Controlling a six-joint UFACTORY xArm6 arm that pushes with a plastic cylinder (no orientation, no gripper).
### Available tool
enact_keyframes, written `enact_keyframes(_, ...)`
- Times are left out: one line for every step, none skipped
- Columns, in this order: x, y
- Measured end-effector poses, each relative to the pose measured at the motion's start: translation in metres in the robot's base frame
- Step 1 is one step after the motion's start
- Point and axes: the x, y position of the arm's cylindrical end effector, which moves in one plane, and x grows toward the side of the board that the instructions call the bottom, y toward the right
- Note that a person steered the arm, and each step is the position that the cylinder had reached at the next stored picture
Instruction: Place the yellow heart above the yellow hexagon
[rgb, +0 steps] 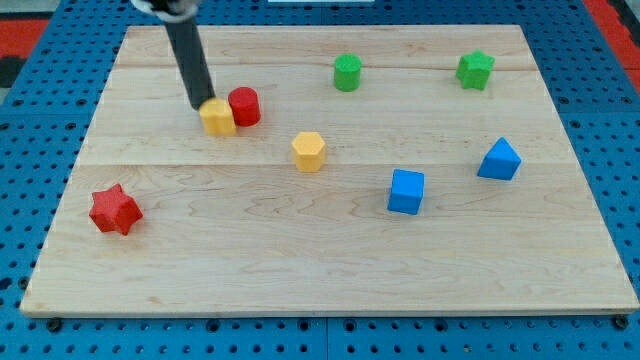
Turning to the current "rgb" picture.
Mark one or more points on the yellow heart block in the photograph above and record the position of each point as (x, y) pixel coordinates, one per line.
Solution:
(217, 117)

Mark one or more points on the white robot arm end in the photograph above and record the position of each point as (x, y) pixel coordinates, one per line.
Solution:
(171, 11)

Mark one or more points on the yellow hexagon block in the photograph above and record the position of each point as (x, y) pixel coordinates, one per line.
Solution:
(309, 151)

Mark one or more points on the light wooden board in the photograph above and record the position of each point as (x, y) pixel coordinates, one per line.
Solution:
(231, 228)

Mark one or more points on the blue cube block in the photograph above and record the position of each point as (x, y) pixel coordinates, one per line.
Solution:
(406, 192)

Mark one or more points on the red cylinder block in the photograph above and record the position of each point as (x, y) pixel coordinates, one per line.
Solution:
(244, 102)

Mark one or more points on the green cylinder block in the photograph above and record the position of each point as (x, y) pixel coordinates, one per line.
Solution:
(347, 72)

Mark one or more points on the blue triangle block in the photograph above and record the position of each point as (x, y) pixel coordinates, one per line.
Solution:
(501, 162)

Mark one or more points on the green star block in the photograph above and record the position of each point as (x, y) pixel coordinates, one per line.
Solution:
(474, 70)

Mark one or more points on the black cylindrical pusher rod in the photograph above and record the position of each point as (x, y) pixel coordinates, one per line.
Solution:
(188, 50)

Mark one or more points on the red star block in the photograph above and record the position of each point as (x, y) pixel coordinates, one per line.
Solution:
(113, 210)

